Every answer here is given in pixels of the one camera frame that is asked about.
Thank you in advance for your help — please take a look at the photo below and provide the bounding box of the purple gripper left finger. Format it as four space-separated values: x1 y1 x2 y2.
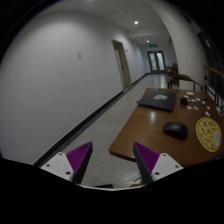
40 140 94 185

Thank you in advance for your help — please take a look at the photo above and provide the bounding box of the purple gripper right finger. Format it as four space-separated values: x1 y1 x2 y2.
132 141 184 186

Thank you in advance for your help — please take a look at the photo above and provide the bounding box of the black computer mouse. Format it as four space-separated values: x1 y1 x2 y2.
163 122 188 140

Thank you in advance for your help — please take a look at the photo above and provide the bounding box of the round yellow mouse pad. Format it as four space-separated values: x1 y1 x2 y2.
195 117 222 153

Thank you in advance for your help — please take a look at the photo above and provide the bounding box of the brown wooden table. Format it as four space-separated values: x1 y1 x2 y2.
109 89 224 167

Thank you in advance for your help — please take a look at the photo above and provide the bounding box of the closed black laptop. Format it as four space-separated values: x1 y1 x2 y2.
137 90 177 112

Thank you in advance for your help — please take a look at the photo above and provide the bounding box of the small black box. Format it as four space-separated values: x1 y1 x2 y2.
180 97 188 106

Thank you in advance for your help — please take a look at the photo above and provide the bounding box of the wooden chair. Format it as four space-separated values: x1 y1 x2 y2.
167 74 204 92

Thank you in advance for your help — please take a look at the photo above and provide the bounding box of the beige side door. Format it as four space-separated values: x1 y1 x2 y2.
112 39 132 88

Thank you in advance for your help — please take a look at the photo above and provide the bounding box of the glass double door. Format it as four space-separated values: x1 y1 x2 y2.
147 51 166 73

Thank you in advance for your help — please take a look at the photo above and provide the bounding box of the green exit sign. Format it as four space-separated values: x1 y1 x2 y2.
149 44 157 48

